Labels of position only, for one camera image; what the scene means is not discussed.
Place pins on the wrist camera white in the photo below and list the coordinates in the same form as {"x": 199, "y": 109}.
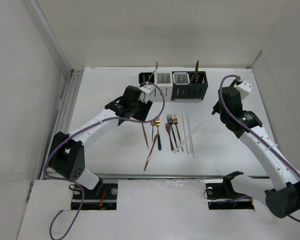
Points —
{"x": 244, "y": 88}
{"x": 146, "y": 92}

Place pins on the small copper spoon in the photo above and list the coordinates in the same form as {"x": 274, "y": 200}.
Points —
{"x": 152, "y": 123}

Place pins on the copper fork right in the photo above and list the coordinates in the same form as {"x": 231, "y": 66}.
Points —
{"x": 175, "y": 122}

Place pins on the aluminium rail left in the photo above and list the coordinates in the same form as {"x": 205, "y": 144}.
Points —
{"x": 64, "y": 108}

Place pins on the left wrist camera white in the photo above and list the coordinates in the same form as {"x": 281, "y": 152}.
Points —
{"x": 146, "y": 92}

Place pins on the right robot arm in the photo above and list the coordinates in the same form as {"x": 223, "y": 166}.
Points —
{"x": 282, "y": 194}

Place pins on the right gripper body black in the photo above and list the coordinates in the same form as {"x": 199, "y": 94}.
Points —
{"x": 217, "y": 109}

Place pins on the copper knife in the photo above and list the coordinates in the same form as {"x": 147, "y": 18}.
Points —
{"x": 150, "y": 152}

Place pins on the aluminium rail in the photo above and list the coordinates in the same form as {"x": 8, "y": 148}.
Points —
{"x": 153, "y": 176}
{"x": 64, "y": 108}

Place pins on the gold knife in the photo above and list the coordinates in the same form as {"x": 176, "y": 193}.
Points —
{"x": 196, "y": 72}

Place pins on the white chopstick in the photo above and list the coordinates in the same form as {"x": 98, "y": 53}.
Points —
{"x": 188, "y": 137}

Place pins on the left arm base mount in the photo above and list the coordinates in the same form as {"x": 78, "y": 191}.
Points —
{"x": 104, "y": 199}

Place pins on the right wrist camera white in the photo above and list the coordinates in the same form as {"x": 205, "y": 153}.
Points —
{"x": 244, "y": 88}

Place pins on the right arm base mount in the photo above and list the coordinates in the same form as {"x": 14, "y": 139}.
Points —
{"x": 221, "y": 195}

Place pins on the gold fork dark handle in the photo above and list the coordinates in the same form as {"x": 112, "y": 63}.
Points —
{"x": 157, "y": 124}

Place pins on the white utensil holder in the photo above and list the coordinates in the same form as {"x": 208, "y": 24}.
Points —
{"x": 162, "y": 80}

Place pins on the front aluminium rail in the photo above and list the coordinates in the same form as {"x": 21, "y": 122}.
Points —
{"x": 153, "y": 176}

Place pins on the black fork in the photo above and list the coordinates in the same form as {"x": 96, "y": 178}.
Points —
{"x": 170, "y": 123}

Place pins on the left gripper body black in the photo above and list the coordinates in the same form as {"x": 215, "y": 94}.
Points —
{"x": 139, "y": 109}

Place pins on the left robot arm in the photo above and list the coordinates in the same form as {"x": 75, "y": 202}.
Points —
{"x": 67, "y": 154}

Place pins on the black utensil holder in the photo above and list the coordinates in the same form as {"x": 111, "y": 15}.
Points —
{"x": 189, "y": 86}

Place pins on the large copper spoon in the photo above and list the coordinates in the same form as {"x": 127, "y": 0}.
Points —
{"x": 145, "y": 135}

